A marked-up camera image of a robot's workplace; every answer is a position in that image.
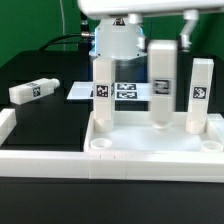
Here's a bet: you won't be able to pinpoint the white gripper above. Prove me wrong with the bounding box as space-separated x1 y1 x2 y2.
77 0 224 52

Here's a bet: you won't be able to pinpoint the white desk top tray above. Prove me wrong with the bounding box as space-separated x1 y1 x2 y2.
84 111 224 152

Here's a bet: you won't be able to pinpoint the fiducial marker sheet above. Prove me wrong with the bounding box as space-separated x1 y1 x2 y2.
67 82 151 101

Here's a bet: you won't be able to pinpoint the white front fence bar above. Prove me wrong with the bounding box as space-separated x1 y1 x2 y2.
0 150 224 183

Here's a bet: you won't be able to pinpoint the white left fence block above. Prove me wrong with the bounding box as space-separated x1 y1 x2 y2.
0 109 17 146

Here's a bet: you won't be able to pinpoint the black cables with connectors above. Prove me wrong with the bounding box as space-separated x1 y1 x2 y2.
38 0 96 52

